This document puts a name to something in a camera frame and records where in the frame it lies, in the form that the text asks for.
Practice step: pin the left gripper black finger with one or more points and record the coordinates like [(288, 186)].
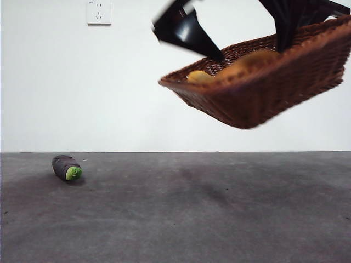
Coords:
[(189, 35)]

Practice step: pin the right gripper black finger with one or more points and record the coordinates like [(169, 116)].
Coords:
[(285, 19), (312, 12)]

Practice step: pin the large brown potato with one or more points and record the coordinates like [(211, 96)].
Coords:
[(255, 61)]

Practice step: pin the brown woven wicker basket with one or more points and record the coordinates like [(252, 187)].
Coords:
[(260, 96)]

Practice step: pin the purple eggplant with green cap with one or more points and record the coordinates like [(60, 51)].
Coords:
[(61, 165)]

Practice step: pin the white wall socket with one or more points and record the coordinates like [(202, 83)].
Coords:
[(99, 13)]

